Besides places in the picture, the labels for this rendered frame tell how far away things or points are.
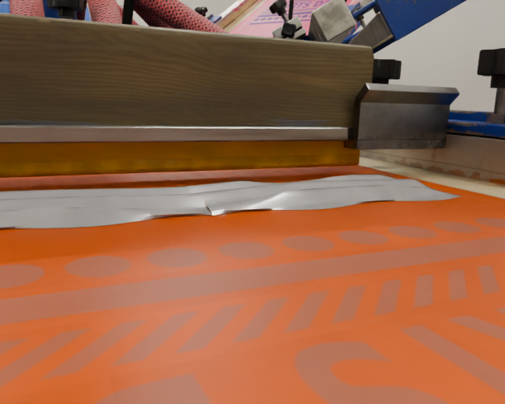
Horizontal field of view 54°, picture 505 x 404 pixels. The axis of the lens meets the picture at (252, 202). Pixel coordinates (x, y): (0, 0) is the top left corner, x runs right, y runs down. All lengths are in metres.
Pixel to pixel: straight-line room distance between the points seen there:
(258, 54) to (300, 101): 0.05
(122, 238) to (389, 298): 0.12
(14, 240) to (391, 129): 0.31
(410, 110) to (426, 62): 2.61
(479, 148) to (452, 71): 2.46
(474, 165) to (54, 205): 0.33
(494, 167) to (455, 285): 0.27
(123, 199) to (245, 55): 0.16
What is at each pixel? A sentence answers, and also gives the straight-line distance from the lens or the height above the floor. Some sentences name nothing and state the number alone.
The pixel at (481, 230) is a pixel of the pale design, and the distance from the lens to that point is 0.27.
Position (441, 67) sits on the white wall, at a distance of 2.96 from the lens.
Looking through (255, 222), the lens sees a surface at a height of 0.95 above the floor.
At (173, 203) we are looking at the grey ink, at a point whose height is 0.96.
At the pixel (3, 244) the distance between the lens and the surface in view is 0.22.
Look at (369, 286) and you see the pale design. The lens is 0.18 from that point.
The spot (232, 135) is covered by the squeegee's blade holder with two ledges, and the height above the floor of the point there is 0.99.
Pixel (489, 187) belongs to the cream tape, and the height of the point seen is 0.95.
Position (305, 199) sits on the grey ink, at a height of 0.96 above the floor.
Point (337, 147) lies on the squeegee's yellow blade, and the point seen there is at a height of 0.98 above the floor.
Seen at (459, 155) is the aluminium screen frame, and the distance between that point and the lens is 0.47.
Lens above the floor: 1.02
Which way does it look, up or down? 12 degrees down
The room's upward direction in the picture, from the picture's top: 2 degrees clockwise
